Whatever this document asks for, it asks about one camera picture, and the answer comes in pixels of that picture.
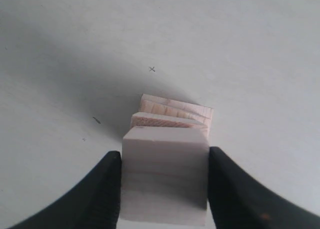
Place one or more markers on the medium pale wooden cube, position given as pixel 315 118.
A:
pixel 144 119

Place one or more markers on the largest wooden cube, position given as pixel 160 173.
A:
pixel 193 108

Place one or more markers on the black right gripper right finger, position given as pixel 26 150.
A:
pixel 238 201

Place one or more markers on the striped medium-large wooden cube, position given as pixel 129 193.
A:
pixel 148 106

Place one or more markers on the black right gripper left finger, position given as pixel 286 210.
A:
pixel 93 203

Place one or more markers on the smallest wooden cube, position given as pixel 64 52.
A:
pixel 164 176

